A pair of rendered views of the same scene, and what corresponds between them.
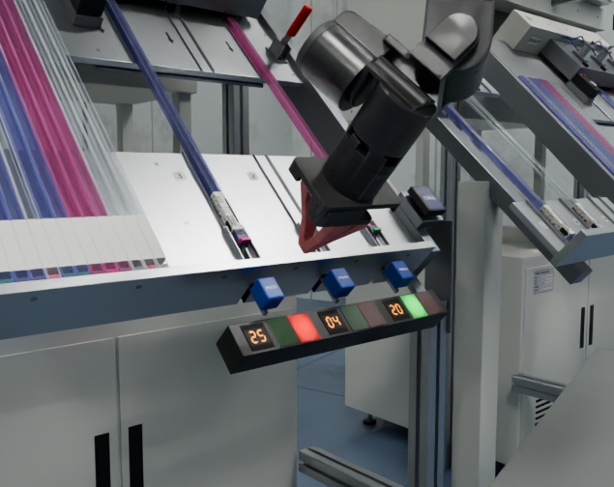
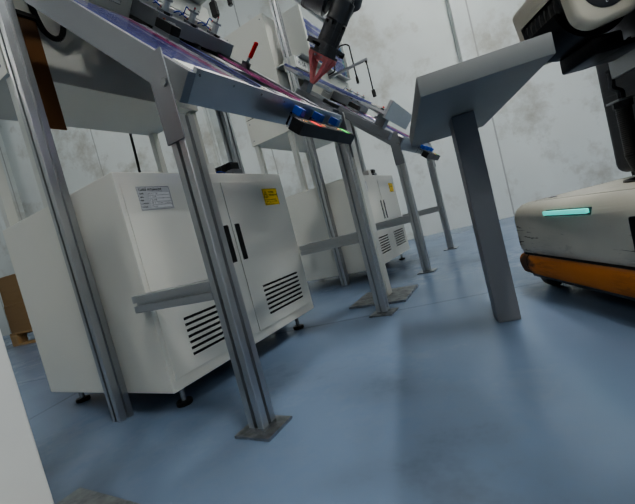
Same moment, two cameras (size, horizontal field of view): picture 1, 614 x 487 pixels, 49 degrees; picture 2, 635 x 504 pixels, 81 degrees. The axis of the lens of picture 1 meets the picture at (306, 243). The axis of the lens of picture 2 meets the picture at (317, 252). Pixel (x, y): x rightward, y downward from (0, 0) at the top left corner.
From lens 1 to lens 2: 0.68 m
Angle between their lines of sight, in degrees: 18
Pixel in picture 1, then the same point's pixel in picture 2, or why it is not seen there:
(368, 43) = not seen: outside the picture
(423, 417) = (354, 191)
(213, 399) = (262, 217)
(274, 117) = not seen: hidden behind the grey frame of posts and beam
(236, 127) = (225, 117)
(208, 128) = not seen: hidden behind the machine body
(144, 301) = (261, 106)
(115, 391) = (225, 207)
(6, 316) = (224, 94)
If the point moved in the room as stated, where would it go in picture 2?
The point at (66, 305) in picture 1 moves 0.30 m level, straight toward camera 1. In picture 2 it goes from (241, 96) to (321, 17)
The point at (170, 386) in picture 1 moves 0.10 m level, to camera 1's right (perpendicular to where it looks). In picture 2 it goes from (245, 207) to (272, 201)
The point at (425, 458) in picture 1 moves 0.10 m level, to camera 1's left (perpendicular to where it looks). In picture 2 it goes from (359, 207) to (334, 213)
